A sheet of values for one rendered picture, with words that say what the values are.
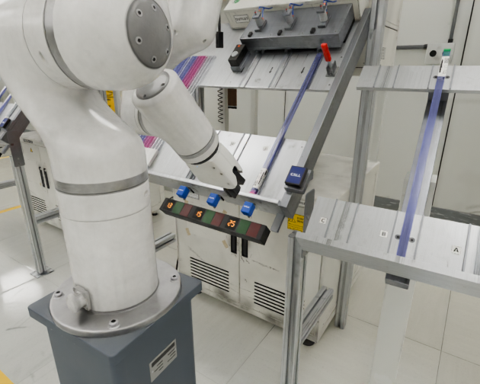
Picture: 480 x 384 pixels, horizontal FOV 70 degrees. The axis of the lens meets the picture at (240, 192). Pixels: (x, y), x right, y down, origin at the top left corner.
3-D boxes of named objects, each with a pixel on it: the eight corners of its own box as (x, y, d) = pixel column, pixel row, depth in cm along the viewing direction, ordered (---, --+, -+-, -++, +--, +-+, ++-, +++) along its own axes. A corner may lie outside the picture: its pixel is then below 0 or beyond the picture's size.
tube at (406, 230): (443, 54, 76) (443, 48, 75) (450, 54, 76) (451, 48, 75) (394, 264, 58) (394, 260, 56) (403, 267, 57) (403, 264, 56)
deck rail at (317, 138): (292, 219, 85) (286, 207, 81) (286, 217, 87) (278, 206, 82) (372, 25, 110) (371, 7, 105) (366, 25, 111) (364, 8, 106)
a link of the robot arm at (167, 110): (162, 153, 65) (201, 158, 60) (116, 104, 55) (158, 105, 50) (181, 118, 68) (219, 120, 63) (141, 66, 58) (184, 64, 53)
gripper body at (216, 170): (169, 156, 67) (196, 186, 76) (210, 164, 61) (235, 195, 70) (187, 126, 69) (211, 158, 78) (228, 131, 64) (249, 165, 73)
